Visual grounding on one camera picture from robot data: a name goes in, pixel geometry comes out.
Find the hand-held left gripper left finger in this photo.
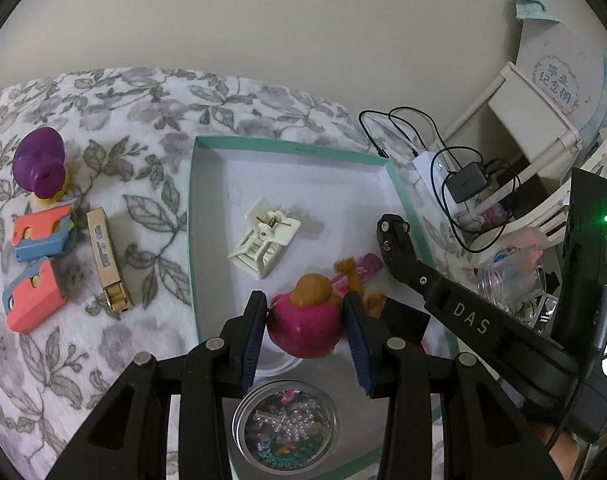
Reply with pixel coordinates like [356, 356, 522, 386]
[66, 290, 269, 480]

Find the pink ball doll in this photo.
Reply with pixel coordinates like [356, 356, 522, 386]
[266, 257, 388, 359]

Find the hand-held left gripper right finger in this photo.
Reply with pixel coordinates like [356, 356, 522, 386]
[342, 291, 554, 480]

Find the pink tube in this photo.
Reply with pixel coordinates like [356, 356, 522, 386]
[333, 252, 384, 293]

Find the pale blue round-print poster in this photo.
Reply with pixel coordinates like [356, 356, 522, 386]
[513, 20, 607, 136]

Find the round tin with clear lid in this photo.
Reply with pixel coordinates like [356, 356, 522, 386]
[232, 380, 341, 471]

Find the purple toy with yellow base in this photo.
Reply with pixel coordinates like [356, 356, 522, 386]
[12, 128, 72, 204]

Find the orange and blue toy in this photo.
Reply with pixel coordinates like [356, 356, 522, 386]
[11, 205, 77, 264]
[2, 257, 67, 334]

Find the person's right forearm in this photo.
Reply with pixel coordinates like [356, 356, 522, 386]
[548, 427, 597, 480]

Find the clear jar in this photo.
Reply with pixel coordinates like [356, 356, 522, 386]
[476, 250, 549, 311]

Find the teal cardboard box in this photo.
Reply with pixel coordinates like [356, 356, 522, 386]
[188, 135, 461, 480]

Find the white plastic chair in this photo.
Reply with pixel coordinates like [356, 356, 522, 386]
[443, 60, 607, 256]

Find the gold rectangular box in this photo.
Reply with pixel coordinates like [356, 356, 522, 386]
[86, 207, 134, 313]

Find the teal paper scrap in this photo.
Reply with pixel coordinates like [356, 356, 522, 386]
[511, 0, 559, 23]

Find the cream plastic clip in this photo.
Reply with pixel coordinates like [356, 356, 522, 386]
[228, 197, 302, 281]

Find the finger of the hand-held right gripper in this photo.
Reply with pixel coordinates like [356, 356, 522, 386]
[376, 213, 442, 302]

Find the white power strip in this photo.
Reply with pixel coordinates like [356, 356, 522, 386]
[412, 152, 484, 226]

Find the black charger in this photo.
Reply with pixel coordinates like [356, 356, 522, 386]
[443, 162, 489, 204]

